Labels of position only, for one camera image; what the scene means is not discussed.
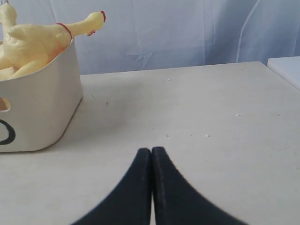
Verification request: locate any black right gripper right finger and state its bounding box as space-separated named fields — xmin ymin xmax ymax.
xmin=152 ymin=147 xmax=237 ymax=225

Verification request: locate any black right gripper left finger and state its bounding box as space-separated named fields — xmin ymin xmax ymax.
xmin=74 ymin=148 xmax=151 ymax=225

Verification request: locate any small yellow rubber chicken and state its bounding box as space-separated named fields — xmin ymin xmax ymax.
xmin=0 ymin=11 xmax=106 ymax=80

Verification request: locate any large yellow rubber chicken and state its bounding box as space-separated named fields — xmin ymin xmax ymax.
xmin=0 ymin=0 xmax=17 ymax=39

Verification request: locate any cream bin marked O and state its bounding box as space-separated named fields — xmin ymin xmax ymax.
xmin=0 ymin=42 xmax=83 ymax=152

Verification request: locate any white backdrop curtain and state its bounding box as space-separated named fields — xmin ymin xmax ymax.
xmin=11 ymin=0 xmax=300 ymax=75

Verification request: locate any white side table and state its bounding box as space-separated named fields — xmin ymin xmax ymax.
xmin=267 ymin=56 xmax=300 ymax=90

